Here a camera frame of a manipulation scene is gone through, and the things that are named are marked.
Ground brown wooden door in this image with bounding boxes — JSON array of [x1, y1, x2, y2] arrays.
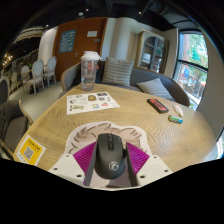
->
[[53, 17, 109, 82]]

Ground blue poster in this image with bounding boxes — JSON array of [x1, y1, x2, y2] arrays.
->
[[59, 29, 77, 54]]

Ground upright striped cushion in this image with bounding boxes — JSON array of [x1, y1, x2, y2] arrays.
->
[[101, 57, 135, 88]]

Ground black box orange label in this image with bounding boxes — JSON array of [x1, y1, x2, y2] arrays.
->
[[146, 98, 170, 115]]

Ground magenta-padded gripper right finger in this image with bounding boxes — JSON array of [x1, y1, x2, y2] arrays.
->
[[124, 142, 174, 188]]

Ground arched glass-door cabinet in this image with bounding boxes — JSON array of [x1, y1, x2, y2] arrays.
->
[[134, 29, 170, 75]]

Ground dark tufted armchair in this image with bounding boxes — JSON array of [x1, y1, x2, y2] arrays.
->
[[0, 99, 34, 159]]

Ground grey curved sofa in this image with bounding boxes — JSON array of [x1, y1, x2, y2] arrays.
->
[[59, 59, 191, 108]]

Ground small white pink tube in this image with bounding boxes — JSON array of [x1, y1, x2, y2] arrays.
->
[[172, 102, 185, 118]]

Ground large black-framed window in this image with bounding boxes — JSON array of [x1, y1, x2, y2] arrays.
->
[[173, 31, 209, 111]]

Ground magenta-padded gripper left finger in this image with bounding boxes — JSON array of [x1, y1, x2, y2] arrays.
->
[[48, 141, 99, 188]]

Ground yellow square code card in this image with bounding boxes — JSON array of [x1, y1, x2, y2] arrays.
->
[[14, 134, 47, 167]]

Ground black computer mouse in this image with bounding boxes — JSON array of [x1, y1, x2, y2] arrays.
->
[[94, 133, 128, 180]]

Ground clear shaker bottle white lid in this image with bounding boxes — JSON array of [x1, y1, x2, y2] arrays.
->
[[80, 50, 102, 92]]

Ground group of white chairs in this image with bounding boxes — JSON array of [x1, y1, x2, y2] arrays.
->
[[0, 55, 58, 104]]

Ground flat-lying striped cushion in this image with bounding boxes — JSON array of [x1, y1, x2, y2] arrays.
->
[[136, 77, 174, 102]]

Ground white sticker sheet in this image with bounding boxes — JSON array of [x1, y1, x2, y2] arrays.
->
[[66, 91, 120, 116]]

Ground small green teal pack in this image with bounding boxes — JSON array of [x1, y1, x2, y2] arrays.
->
[[167, 114, 184, 125]]

